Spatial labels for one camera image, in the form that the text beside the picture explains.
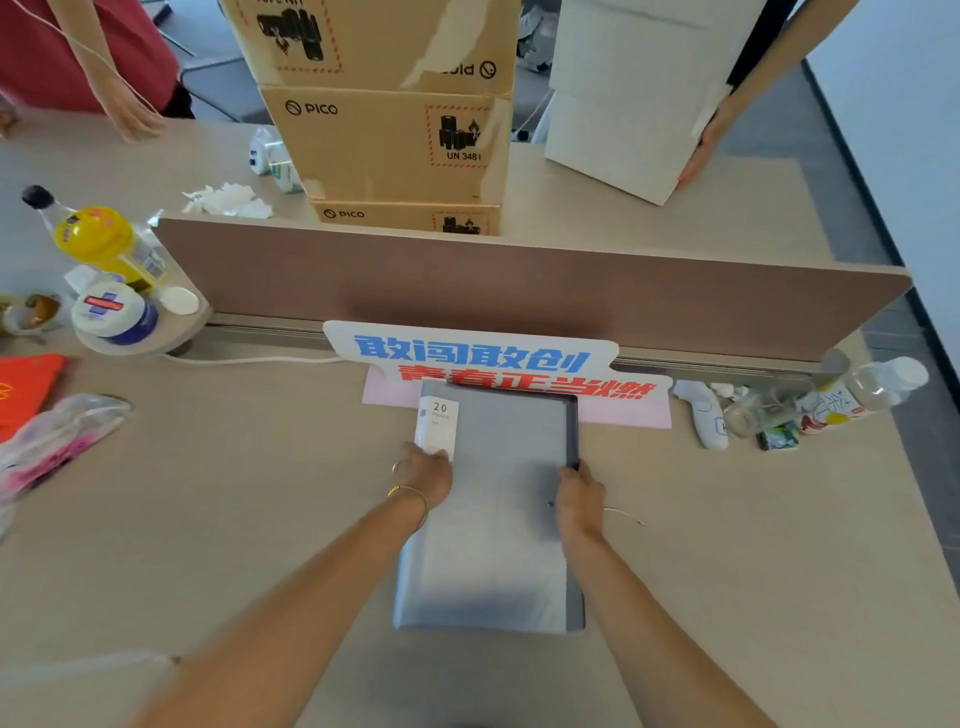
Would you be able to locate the person's left hand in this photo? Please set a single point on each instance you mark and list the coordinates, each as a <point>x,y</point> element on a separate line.
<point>425,476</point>

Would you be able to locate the person's right hand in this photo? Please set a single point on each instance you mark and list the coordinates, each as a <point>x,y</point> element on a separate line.
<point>581,502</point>

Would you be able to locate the person's left fingers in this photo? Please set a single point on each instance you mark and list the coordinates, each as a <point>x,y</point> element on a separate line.
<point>431,456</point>

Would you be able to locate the person's right fingers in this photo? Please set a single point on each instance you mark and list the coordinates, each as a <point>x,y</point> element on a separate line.
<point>579,472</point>

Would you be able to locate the grey document folder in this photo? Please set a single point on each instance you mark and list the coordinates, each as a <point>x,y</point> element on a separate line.
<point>502,480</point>

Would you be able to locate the person's left forearm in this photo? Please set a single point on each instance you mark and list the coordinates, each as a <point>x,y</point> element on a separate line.
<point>300,607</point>

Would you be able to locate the person's right forearm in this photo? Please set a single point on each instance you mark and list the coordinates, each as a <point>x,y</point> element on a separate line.
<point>645,630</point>

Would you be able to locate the white paper label card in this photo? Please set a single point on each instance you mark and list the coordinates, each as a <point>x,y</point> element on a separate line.
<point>438,424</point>

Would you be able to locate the pink paper sheet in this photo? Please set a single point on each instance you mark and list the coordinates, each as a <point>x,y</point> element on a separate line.
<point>630,414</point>

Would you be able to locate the blue red white sign board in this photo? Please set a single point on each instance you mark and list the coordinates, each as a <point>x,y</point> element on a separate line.
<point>480,356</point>

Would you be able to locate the white thermometer gun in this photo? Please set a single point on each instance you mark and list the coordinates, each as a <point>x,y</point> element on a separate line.
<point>709,420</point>

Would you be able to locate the clear glass jar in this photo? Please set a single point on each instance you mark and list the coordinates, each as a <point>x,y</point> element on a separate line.
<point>754,414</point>

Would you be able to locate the brown desk divider panel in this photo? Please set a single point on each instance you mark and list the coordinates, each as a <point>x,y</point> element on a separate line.
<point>525,285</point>

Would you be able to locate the small green packet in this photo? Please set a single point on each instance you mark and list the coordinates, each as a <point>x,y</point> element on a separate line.
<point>778,437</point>

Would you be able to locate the flat brown cardboard box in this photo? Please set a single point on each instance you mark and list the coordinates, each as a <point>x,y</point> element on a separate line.
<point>397,216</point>

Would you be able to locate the rounded beige corner shelf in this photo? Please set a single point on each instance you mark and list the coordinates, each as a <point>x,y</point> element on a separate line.
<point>187,330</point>

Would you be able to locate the clear plastic bottle white cap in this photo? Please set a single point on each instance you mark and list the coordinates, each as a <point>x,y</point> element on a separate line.
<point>862,390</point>

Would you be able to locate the small white cap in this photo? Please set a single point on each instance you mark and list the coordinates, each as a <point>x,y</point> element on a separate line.
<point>180,301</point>

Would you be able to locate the medium brown cardboard box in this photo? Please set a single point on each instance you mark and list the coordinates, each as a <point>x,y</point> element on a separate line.
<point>375,142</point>

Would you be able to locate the green white packet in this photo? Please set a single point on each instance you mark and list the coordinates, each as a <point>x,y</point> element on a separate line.
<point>286,171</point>

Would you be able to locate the crumpled white tissue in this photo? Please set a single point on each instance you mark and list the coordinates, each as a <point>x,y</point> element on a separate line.
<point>229,201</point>

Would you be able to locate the white blue round jar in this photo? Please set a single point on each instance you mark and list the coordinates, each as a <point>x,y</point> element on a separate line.
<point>112,311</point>

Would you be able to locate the small white bottle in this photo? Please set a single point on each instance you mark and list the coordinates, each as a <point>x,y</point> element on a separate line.
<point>259,150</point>

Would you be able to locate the clear plastic bag pink print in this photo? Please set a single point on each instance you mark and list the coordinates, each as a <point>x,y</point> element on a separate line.
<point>52,439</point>

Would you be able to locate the white cardboard box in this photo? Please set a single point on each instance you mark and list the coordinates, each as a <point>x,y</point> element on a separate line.
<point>637,90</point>

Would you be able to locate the yellow label bottle black cap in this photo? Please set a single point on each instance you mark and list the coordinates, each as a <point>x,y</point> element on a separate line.
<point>101,234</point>

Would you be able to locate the clear plastic strip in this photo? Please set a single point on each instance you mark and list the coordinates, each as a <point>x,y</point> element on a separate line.
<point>82,667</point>

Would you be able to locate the orange red bag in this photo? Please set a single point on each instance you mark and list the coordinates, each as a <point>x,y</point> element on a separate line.
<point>26,390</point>

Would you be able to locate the large brown cardboard box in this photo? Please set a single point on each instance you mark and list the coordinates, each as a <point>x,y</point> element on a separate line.
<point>390,41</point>

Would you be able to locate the clear cup with brown contents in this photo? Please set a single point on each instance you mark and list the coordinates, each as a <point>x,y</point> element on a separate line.
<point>34,313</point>

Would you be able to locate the grey office chair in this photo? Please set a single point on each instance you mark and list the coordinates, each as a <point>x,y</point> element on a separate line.
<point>217,82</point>

